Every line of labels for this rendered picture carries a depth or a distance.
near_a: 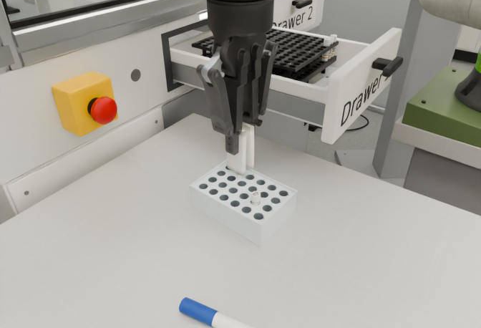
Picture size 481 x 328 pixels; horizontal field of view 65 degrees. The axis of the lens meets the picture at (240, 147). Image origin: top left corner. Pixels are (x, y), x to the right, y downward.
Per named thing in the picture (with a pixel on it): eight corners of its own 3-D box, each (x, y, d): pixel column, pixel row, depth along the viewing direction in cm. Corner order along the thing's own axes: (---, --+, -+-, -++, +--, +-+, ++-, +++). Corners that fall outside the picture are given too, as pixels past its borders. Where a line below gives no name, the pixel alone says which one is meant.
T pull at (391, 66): (402, 64, 63) (404, 56, 62) (389, 79, 58) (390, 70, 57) (381, 59, 65) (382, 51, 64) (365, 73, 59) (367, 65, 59)
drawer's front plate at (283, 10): (315, 23, 113) (318, -16, 107) (263, 49, 93) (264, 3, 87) (309, 22, 114) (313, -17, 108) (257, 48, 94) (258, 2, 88)
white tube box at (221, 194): (295, 211, 53) (298, 190, 51) (260, 247, 48) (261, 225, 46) (228, 177, 60) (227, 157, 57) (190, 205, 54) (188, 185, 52)
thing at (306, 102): (380, 76, 75) (386, 46, 72) (325, 129, 58) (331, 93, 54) (221, 40, 95) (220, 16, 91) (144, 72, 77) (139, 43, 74)
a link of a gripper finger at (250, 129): (234, 121, 52) (237, 119, 52) (235, 162, 56) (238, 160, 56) (251, 127, 50) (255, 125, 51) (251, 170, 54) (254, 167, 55)
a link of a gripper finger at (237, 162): (247, 130, 50) (243, 132, 49) (245, 173, 53) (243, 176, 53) (230, 123, 51) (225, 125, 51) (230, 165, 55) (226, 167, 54)
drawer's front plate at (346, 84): (389, 82, 76) (402, 28, 70) (331, 146, 56) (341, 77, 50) (381, 81, 77) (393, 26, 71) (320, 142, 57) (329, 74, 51)
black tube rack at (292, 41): (334, 72, 76) (338, 41, 73) (292, 104, 64) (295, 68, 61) (244, 51, 87) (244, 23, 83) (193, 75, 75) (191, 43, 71)
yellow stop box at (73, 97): (122, 119, 59) (114, 76, 55) (82, 140, 54) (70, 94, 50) (101, 111, 61) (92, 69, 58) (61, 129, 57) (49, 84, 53)
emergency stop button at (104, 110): (122, 119, 56) (117, 94, 54) (99, 130, 53) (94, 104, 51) (109, 113, 57) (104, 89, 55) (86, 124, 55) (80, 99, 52)
